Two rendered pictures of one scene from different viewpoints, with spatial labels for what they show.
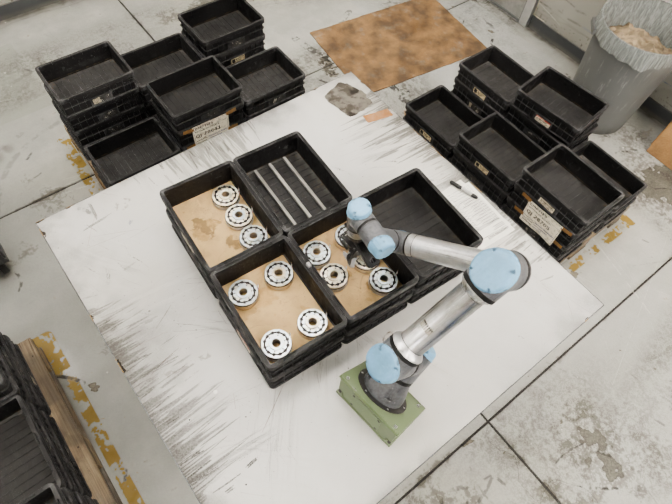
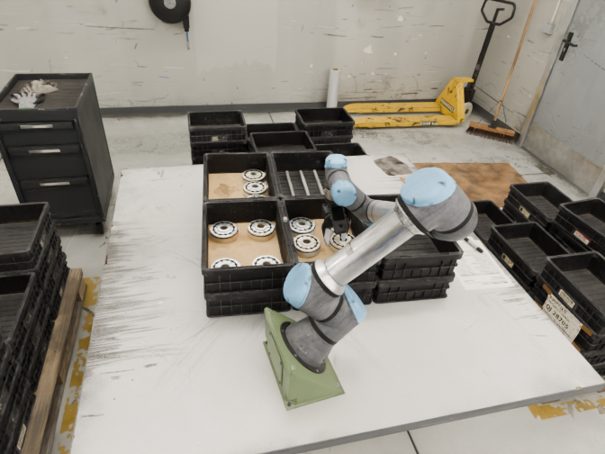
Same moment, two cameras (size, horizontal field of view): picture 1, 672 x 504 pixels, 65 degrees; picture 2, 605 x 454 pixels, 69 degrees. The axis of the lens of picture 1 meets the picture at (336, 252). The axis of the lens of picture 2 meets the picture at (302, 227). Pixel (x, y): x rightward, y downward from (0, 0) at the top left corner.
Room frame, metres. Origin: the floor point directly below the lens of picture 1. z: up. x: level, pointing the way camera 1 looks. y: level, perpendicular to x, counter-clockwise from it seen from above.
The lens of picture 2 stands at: (-0.24, -0.58, 1.88)
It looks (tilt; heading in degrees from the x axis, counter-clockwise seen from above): 36 degrees down; 28
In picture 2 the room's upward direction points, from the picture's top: 4 degrees clockwise
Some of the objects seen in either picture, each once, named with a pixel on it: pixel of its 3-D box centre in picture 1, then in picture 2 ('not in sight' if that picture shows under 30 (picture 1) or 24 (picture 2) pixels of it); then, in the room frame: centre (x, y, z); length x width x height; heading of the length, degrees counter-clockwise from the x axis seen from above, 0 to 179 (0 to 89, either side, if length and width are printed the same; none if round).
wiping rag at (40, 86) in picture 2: not in sight; (40, 86); (1.27, 2.09, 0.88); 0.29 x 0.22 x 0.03; 44
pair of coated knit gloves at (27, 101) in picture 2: not in sight; (24, 100); (1.08, 1.95, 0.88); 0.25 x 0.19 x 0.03; 44
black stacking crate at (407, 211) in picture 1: (416, 228); (401, 235); (1.14, -0.29, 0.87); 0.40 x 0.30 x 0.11; 40
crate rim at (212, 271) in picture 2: (277, 298); (245, 233); (0.76, 0.17, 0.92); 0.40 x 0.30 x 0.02; 40
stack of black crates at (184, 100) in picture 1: (200, 117); (281, 170); (2.04, 0.82, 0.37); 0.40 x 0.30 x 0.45; 134
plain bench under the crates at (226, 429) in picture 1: (315, 302); (301, 307); (1.04, 0.06, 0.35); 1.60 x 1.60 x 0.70; 44
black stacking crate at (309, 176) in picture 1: (292, 188); (307, 184); (1.26, 0.20, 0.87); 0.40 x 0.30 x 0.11; 40
